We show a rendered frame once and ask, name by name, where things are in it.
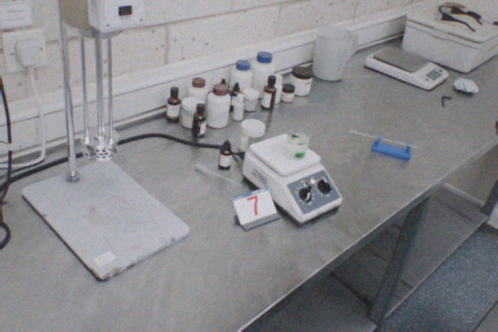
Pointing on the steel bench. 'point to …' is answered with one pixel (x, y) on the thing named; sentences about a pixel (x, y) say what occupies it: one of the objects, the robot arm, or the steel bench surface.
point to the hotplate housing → (256, 167)
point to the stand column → (66, 84)
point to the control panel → (312, 192)
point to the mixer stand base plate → (106, 217)
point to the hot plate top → (274, 149)
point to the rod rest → (391, 149)
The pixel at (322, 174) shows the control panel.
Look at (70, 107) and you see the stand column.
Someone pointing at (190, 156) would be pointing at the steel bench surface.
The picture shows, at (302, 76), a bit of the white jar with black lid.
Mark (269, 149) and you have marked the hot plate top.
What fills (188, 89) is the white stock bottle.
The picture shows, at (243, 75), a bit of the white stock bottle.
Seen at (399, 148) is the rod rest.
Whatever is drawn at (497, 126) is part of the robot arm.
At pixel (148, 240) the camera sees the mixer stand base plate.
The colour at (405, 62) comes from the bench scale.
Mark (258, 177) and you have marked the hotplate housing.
